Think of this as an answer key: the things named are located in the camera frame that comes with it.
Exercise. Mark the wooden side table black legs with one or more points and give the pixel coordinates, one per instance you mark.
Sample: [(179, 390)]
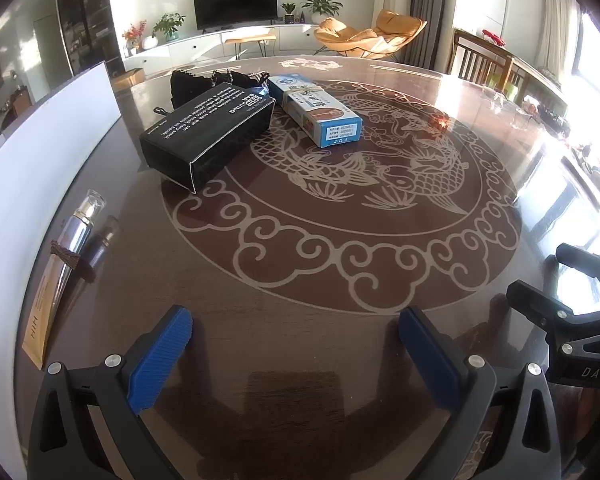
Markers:
[(250, 37)]

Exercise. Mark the black lace fabric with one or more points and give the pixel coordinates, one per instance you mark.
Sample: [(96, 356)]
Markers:
[(185, 87)]

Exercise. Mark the brown cardboard box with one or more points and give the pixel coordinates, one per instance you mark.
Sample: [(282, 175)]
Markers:
[(130, 78)]

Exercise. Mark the black flat television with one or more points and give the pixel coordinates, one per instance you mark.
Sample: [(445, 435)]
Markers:
[(235, 5)]

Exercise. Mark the large leafy potted plant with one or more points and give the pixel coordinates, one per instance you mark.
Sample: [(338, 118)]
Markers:
[(322, 7)]

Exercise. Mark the red ornament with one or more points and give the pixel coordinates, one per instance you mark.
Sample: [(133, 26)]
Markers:
[(493, 37)]

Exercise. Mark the orange lounge chair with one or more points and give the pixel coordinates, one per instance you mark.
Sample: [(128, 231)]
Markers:
[(400, 27), (340, 35)]

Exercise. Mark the small potted plant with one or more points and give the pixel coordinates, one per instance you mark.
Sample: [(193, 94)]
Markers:
[(289, 12)]

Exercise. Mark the blue and white medicine box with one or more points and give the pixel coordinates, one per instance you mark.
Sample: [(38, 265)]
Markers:
[(310, 110)]

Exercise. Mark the dark glass display cabinet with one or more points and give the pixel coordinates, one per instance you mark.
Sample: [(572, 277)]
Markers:
[(85, 15)]

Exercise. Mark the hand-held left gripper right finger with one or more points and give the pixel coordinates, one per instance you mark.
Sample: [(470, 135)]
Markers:
[(430, 360)]

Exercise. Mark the white television cabinet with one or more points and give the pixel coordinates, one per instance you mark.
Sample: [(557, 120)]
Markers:
[(205, 44)]

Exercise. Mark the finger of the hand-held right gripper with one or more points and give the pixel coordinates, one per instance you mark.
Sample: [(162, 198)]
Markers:
[(590, 270), (545, 305)]

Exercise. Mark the brown wooden chair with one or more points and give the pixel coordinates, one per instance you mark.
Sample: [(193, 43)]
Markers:
[(480, 62)]

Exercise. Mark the large white cardboard box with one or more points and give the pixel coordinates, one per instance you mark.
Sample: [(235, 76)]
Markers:
[(30, 185)]

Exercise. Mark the red flowers in vase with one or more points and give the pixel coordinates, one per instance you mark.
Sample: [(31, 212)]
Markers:
[(134, 37)]

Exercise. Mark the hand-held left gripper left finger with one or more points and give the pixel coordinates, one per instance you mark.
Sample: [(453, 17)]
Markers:
[(160, 355)]

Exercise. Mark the grey curtain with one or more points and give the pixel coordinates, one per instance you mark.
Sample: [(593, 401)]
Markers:
[(432, 10)]

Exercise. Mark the gold cosmetic tube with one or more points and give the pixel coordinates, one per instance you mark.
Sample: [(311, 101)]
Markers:
[(45, 310)]

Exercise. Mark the dark patterned wooden desktop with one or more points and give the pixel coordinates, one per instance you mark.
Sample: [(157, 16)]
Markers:
[(330, 310)]

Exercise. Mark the black box with white print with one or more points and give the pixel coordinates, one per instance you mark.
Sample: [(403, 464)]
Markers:
[(205, 130)]

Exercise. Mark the green potted plant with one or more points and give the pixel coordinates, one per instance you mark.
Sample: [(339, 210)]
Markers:
[(169, 27)]

